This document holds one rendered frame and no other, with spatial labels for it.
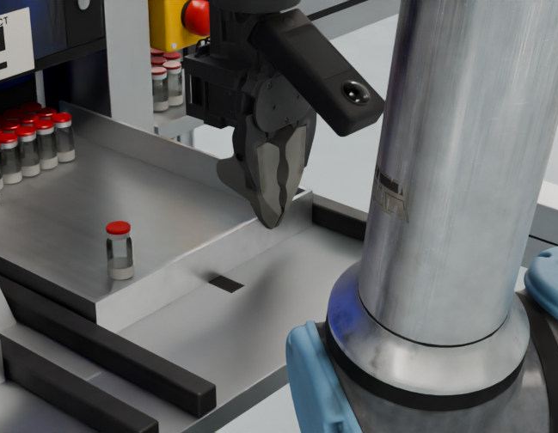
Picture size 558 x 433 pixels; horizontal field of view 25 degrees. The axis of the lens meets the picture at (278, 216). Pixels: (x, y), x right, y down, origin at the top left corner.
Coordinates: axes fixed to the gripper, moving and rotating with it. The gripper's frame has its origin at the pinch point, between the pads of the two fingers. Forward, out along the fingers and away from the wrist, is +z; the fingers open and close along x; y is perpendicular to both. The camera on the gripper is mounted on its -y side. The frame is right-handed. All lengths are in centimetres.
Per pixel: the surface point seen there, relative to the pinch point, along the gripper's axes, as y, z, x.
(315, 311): -8.7, 3.6, 5.6
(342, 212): -1.9, 1.5, -6.5
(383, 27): 188, 91, -274
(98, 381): -3.0, 3.5, 23.6
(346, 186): 117, 91, -162
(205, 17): 24.5, -8.7, -17.0
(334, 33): 39, 6, -57
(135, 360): -5.3, 1.5, 22.0
